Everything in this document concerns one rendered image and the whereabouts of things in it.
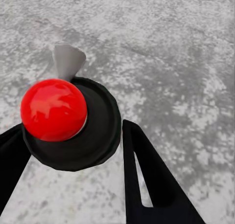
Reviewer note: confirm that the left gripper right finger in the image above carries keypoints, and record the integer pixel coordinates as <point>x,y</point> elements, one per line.
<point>170,203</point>

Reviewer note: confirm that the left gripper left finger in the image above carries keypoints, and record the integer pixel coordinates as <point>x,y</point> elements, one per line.
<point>14,156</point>

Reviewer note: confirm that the insectifuge atomizer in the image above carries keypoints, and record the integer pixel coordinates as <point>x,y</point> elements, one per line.
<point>71,123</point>

